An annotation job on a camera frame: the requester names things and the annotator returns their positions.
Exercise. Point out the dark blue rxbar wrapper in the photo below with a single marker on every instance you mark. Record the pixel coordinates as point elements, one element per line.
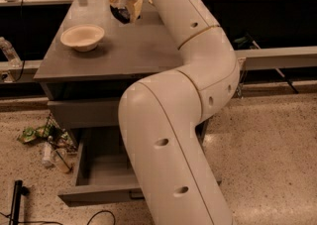
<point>121,14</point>

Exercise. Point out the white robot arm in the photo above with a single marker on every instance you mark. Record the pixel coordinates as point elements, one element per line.
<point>158,116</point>

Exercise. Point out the grey drawer cabinet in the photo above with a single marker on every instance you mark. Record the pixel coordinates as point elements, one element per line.
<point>126,54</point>

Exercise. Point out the upper grey drawer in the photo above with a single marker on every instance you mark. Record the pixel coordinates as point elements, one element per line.
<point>85,113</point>

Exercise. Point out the open lower grey drawer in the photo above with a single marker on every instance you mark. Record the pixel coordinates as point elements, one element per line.
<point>103,173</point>

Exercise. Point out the green snack bag on floor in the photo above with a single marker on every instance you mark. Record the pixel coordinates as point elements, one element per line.
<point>31,134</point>

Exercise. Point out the clear plastic cup on floor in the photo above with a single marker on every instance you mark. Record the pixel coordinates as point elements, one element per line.
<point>60,160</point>

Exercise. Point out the plastic bottle on floor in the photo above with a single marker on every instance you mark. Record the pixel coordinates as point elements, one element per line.
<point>46,160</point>

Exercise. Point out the metal railing beam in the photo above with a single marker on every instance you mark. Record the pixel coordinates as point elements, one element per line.
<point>256,59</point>

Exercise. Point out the black stand on floor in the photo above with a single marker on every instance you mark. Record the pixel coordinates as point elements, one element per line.
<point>19,191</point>

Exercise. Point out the clear plastic bottle on rail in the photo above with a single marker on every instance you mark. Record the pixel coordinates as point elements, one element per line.
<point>10,53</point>

